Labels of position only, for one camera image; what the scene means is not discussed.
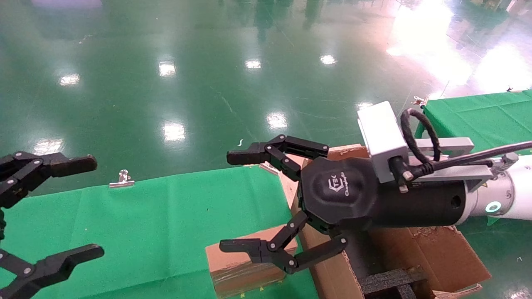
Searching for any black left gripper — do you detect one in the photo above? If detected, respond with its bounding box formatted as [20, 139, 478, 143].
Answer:
[0, 152, 105, 299]

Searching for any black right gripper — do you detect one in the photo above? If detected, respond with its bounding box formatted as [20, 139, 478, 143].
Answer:
[219, 134, 467, 274]

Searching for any small brown cardboard box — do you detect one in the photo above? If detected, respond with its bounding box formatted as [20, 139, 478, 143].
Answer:
[206, 224, 298, 299]

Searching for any large open cardboard carton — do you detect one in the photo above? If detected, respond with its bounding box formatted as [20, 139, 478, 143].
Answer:
[287, 143, 492, 299]

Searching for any large green table cloth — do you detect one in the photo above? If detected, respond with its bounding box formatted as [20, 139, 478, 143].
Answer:
[0, 165, 318, 299]

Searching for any black foam insert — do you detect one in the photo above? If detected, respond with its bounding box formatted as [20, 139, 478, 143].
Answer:
[360, 268, 429, 299]

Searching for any small green table cloth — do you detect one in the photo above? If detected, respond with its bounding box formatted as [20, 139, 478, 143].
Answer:
[415, 89, 532, 158]

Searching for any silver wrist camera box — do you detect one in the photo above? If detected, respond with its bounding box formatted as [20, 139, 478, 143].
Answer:
[357, 101, 410, 184]

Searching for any grey camera mounting bracket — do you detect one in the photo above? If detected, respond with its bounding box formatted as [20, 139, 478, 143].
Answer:
[409, 138, 505, 192]

